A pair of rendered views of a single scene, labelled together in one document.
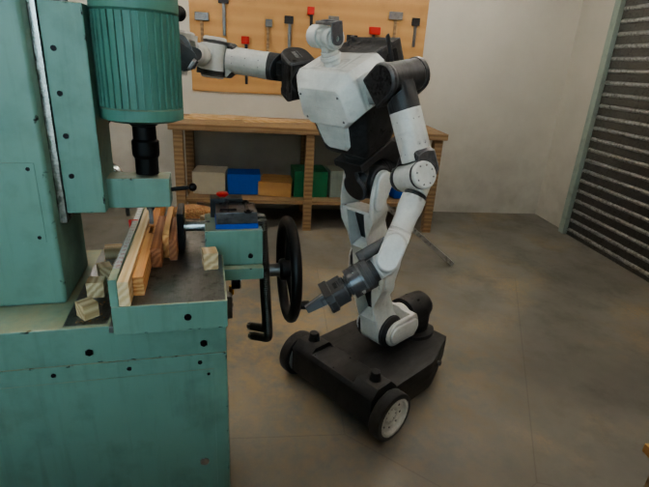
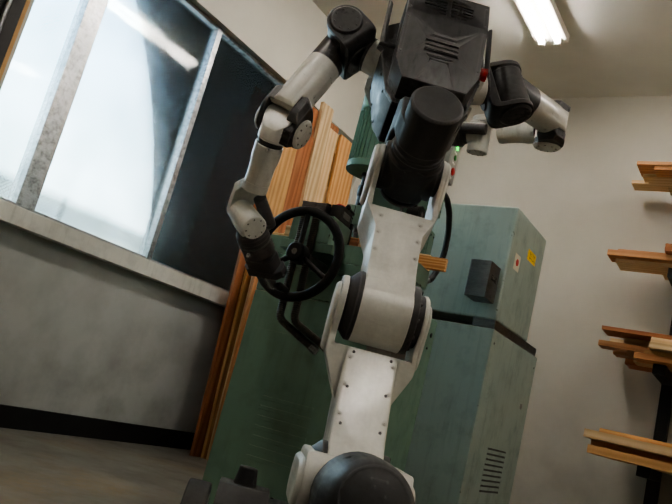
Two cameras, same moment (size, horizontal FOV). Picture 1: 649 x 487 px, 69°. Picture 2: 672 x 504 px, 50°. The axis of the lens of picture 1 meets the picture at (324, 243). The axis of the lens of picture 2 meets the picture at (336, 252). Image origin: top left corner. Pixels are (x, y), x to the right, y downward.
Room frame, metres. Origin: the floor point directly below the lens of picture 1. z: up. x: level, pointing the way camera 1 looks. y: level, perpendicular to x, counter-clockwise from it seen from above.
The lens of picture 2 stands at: (2.60, -1.36, 0.42)
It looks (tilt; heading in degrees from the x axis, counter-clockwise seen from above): 12 degrees up; 132
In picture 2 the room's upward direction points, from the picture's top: 15 degrees clockwise
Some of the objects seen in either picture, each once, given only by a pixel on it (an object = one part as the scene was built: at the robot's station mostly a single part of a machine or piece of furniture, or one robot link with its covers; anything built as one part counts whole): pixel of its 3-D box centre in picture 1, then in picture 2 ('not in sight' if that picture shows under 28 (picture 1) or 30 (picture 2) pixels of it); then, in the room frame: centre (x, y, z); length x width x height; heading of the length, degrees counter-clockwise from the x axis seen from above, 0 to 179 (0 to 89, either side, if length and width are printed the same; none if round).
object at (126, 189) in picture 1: (140, 192); (361, 223); (1.07, 0.44, 1.03); 0.14 x 0.07 x 0.09; 105
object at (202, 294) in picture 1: (198, 255); (327, 255); (1.08, 0.31, 0.87); 0.61 x 0.30 x 0.06; 15
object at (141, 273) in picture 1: (154, 231); (357, 252); (1.10, 0.43, 0.92); 0.62 x 0.02 x 0.04; 15
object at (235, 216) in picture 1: (233, 210); (326, 212); (1.11, 0.23, 0.99); 0.13 x 0.11 x 0.06; 15
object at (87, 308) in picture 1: (87, 308); not in sight; (0.88, 0.50, 0.82); 0.04 x 0.03 x 0.03; 54
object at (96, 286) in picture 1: (97, 287); not in sight; (0.98, 0.53, 0.82); 0.04 x 0.04 x 0.04; 16
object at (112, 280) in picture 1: (134, 236); not in sight; (1.04, 0.45, 0.93); 0.60 x 0.02 x 0.06; 15
